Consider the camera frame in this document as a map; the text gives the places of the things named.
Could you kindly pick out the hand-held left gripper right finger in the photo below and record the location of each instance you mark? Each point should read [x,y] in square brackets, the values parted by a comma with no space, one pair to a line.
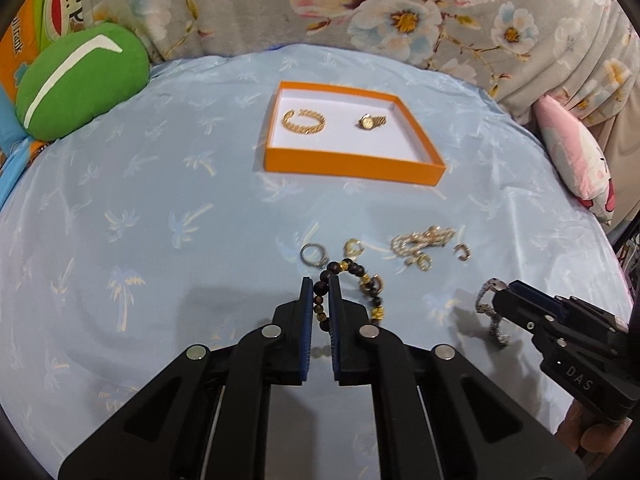
[334,310]

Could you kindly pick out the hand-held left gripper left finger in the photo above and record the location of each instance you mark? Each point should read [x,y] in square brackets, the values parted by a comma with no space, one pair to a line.
[306,310]

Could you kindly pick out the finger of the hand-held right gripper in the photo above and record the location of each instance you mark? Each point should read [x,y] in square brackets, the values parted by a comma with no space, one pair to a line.
[537,296]
[515,307]

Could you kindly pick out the silver metal watch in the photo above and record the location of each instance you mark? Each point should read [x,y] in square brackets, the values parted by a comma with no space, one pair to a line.
[484,294]

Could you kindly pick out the person's right hand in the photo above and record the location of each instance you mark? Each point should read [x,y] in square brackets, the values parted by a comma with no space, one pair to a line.
[585,427]

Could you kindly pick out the gold hoop earring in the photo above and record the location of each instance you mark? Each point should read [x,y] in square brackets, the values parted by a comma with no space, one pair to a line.
[353,246]

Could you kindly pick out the small gold ear cuff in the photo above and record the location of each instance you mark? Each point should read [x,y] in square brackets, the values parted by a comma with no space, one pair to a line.
[464,253]

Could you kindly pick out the pink cartoon pillow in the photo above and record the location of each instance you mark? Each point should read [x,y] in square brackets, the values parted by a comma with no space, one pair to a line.
[575,160]

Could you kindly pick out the light blue palm print sheet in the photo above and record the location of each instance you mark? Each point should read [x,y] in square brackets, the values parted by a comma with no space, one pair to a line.
[200,210]

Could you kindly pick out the orange shallow box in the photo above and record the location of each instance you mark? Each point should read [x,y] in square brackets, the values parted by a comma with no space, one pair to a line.
[350,132]

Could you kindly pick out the small gold watch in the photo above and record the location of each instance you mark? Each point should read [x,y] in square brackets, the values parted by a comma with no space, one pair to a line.
[369,121]

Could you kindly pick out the grey floral blanket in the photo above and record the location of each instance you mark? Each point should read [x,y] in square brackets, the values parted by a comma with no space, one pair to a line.
[450,25]

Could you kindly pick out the green plush pillow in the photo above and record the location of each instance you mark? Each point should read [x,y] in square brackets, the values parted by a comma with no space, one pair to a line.
[80,85]

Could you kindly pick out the orange monkey print cushion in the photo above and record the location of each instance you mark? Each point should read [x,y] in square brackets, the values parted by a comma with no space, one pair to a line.
[45,10]

